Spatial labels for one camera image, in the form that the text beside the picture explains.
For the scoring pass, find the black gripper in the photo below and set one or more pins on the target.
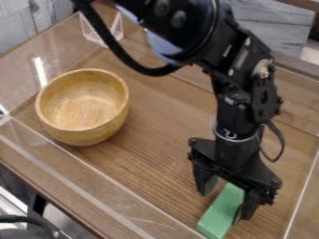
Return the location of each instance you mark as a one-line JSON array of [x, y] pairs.
[[233, 162]]

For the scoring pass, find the black table leg bracket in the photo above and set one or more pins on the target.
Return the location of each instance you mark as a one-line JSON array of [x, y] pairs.
[[36, 210]]

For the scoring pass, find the green rectangular block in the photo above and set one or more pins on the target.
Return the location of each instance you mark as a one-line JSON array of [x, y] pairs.
[[219, 216]]

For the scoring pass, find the brown wooden bowl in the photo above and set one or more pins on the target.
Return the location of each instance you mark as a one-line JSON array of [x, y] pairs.
[[83, 106]]

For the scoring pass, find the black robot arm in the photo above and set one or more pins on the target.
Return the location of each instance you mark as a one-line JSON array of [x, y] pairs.
[[196, 32]]

